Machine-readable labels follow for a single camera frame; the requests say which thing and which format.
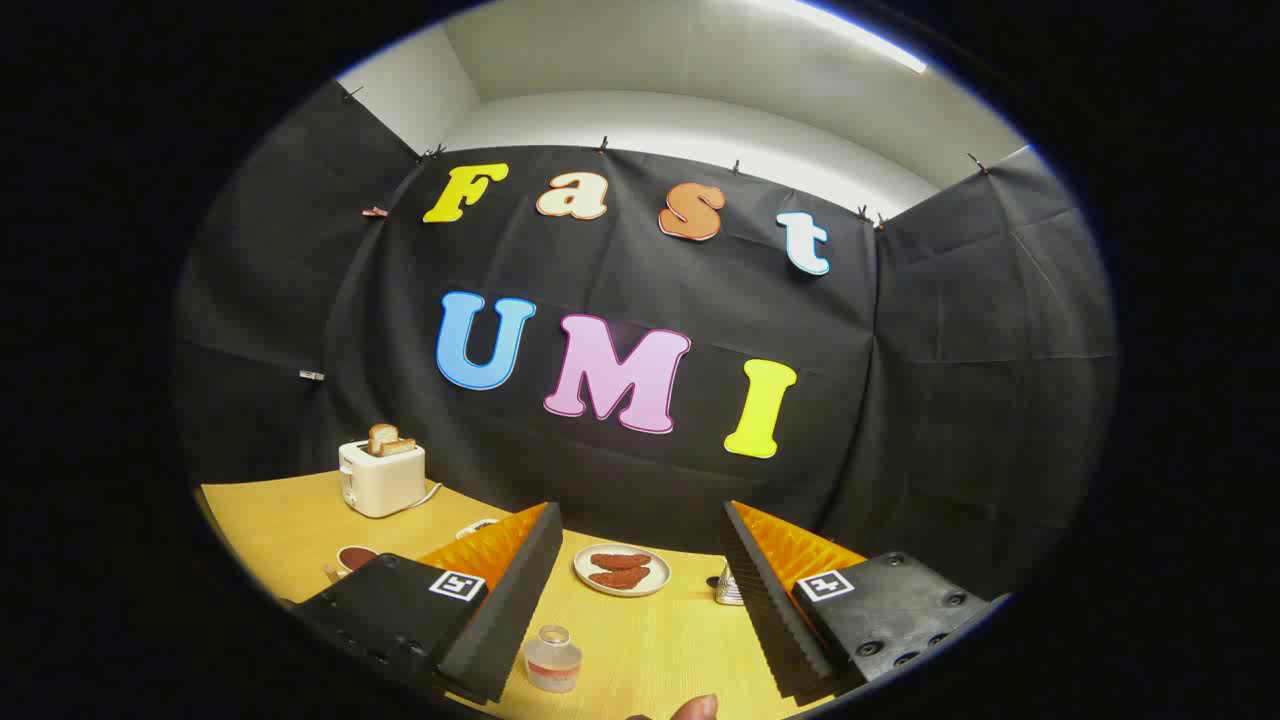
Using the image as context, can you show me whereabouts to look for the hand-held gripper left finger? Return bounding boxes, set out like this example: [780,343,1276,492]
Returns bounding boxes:
[285,502,566,706]

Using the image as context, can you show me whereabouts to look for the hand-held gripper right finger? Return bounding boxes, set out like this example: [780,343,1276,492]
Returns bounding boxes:
[720,500,1013,701]

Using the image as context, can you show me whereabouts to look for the clear juice bottle red label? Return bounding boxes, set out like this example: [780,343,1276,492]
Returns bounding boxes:
[522,625,583,694]

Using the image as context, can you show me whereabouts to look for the cream cup wooden handle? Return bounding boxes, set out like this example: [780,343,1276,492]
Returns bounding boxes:
[323,545,381,583]

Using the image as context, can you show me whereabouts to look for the white round plate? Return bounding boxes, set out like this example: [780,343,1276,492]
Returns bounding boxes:
[573,543,672,598]

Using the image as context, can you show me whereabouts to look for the wooden table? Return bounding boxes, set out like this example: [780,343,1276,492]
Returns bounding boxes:
[198,470,866,720]

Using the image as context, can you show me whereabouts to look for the cream toaster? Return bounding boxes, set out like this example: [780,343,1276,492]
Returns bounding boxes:
[338,438,428,519]

